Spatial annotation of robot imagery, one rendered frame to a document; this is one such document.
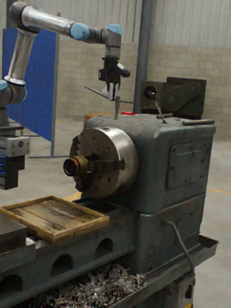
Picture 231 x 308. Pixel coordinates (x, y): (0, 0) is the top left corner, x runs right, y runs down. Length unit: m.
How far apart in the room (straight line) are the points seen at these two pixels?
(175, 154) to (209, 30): 10.06
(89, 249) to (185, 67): 10.42
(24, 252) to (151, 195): 0.70
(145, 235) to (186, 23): 10.46
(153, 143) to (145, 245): 0.48
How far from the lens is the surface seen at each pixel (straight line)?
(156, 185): 1.78
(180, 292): 2.20
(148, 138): 1.74
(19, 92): 2.24
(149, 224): 1.84
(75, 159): 1.65
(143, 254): 1.89
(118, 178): 1.66
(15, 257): 1.30
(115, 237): 1.76
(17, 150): 2.06
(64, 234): 1.48
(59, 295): 1.74
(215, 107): 11.64
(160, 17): 12.27
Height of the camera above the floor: 1.48
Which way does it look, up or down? 12 degrees down
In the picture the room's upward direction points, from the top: 5 degrees clockwise
